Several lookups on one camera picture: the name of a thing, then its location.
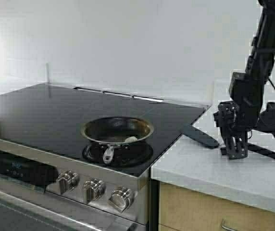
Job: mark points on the right steel stove knob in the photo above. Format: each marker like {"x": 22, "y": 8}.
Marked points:
{"x": 121, "y": 199}

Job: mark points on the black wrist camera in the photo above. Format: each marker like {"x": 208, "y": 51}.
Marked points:
{"x": 266, "y": 122}

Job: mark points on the light wood base cabinet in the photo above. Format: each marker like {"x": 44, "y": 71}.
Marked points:
{"x": 181, "y": 209}

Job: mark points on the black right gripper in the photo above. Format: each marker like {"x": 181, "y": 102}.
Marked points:
{"x": 234, "y": 122}

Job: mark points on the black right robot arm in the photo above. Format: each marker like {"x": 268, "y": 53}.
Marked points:
{"x": 248, "y": 88}

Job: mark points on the middle steel stove knob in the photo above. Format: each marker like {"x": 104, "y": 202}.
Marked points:
{"x": 93, "y": 190}

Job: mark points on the black spatula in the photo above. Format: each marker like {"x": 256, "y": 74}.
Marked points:
{"x": 211, "y": 143}

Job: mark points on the steel stove knob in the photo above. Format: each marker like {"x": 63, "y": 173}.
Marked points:
{"x": 93, "y": 190}
{"x": 121, "y": 199}
{"x": 67, "y": 181}

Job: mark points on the left steel stove knob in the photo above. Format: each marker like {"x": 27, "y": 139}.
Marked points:
{"x": 67, "y": 181}

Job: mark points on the white raw shrimp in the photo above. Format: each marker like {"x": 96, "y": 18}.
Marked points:
{"x": 131, "y": 139}

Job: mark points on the steel frying pan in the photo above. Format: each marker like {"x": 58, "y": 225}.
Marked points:
{"x": 106, "y": 138}

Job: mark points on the black glass top stove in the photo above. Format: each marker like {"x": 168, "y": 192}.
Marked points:
{"x": 40, "y": 137}

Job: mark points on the steel drawer handle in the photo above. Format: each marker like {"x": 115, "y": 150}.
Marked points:
{"x": 225, "y": 227}

